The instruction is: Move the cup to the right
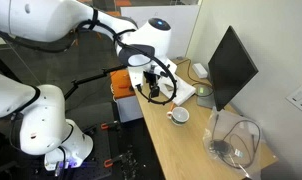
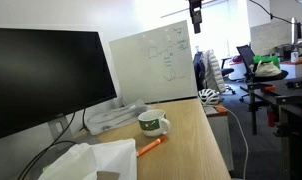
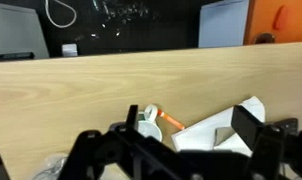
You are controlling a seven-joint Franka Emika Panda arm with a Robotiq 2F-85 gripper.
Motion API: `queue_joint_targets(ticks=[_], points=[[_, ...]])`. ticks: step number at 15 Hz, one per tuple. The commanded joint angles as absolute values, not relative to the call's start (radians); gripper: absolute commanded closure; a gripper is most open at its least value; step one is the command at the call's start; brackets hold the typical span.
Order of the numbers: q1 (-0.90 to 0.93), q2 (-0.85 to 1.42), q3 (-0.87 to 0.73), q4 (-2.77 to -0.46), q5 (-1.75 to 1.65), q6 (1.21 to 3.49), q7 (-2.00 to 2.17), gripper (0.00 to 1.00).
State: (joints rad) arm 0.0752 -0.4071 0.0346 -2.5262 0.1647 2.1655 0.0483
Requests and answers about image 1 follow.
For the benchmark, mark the white paper bag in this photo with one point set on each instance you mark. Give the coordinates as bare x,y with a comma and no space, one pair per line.
183,91

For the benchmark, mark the orange black clamp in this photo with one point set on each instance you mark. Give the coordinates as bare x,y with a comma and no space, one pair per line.
110,125
123,158

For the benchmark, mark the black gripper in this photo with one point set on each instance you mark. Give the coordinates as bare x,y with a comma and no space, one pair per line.
152,80

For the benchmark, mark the white green ceramic cup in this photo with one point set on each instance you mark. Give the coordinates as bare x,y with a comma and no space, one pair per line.
178,115

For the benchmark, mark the black computer monitor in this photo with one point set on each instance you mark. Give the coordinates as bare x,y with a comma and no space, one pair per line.
230,69

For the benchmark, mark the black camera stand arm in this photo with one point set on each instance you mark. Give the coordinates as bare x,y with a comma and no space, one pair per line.
77,83

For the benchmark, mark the white wall switch plate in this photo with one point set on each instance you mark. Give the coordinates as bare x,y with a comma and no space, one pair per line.
300,98

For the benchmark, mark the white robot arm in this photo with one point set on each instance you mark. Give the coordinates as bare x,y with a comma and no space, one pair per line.
45,130

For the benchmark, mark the orange marker pen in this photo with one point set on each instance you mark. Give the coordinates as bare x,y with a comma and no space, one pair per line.
172,106

